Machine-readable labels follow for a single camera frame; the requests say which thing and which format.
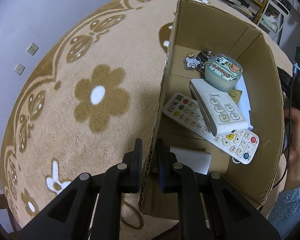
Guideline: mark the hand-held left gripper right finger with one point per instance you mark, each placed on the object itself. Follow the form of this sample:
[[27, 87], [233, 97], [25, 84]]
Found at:
[[160, 170]]

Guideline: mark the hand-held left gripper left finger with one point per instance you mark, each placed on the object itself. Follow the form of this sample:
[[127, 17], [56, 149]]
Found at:
[[139, 170]]

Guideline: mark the white charger cube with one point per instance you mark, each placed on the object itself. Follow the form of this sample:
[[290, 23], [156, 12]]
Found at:
[[192, 158]]

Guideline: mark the cardboard box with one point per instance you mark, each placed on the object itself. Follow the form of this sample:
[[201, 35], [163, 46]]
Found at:
[[265, 80]]

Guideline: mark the long white remote control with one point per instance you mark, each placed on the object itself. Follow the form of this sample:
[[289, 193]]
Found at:
[[185, 110]]

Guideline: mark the gold card key tag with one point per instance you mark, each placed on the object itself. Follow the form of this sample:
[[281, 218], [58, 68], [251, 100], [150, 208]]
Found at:
[[235, 96]]

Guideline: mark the cartoon earbuds case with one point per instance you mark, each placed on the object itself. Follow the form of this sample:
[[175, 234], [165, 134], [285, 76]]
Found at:
[[222, 75]]

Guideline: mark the small white remote control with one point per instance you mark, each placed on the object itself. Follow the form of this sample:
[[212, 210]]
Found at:
[[220, 110]]

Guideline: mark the green and white tissue packs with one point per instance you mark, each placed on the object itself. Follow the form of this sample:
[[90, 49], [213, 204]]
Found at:
[[270, 21]]

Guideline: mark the white trolley cart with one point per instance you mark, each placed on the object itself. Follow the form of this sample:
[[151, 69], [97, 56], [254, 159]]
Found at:
[[283, 8]]

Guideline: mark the tan flower-print blanket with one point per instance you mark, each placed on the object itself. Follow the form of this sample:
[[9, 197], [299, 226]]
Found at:
[[65, 130]]

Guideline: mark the wooden shelf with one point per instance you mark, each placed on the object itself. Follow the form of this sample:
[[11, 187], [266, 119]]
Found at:
[[265, 2]]

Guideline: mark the white wall socket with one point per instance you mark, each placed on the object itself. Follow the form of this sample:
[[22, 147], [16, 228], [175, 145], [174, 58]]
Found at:
[[19, 68], [32, 48]]

